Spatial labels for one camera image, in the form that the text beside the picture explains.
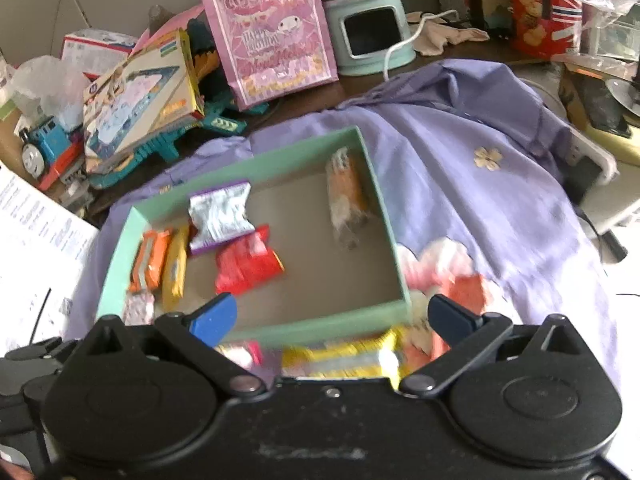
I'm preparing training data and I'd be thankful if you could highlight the long yellow snack packet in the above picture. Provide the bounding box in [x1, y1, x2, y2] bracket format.
[280, 327, 401, 381]

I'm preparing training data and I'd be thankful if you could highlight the pink gift bag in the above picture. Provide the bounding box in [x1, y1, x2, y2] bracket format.
[197, 0, 341, 111]

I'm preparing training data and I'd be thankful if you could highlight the silver purple snack packet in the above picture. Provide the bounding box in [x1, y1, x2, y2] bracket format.
[187, 181, 257, 257]

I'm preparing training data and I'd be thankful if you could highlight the white instruction sheet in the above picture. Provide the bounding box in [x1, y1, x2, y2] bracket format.
[0, 162, 101, 356]

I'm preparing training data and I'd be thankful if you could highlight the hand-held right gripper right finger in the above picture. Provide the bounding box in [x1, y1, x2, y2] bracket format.
[400, 295, 588, 397]

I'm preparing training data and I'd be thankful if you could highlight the orange snack packet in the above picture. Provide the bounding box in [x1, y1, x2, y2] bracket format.
[129, 229, 174, 295]

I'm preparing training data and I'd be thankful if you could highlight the red snack packet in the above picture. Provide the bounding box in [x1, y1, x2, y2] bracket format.
[214, 225, 286, 297]

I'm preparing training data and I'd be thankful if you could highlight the clear brown snack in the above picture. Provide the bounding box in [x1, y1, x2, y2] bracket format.
[325, 147, 373, 248]

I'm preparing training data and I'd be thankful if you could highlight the drawing board game box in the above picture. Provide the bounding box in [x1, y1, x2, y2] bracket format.
[82, 27, 206, 176]

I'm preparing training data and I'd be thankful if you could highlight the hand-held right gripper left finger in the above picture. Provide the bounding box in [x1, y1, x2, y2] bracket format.
[75, 292, 266, 396]

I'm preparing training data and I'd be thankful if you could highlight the green cardboard box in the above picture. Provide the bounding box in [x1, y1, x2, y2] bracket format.
[95, 126, 413, 348]

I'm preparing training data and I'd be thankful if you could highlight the red biscuit tin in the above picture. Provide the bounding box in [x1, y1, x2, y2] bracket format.
[502, 0, 586, 58]

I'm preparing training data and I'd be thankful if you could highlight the pink patterned candy packet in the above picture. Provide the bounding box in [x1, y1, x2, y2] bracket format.
[122, 291, 157, 326]

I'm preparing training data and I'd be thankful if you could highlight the purple floral cloth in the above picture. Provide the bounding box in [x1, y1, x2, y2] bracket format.
[65, 57, 621, 391]

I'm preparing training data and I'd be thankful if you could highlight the white cable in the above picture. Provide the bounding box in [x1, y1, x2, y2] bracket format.
[382, 9, 457, 82]

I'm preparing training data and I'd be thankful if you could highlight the yellow packet with label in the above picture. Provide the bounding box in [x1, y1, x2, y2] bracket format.
[161, 226, 191, 312]

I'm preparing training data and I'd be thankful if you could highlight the teal toy track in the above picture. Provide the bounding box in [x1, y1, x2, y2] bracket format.
[90, 7, 271, 191]

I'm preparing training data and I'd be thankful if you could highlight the blue toy train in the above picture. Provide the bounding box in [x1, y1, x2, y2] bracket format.
[19, 115, 86, 192]

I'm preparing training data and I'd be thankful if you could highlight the beige cloth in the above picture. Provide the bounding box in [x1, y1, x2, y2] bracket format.
[405, 10, 491, 56]

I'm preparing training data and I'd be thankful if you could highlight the white red box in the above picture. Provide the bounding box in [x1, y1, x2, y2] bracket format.
[60, 30, 141, 81]

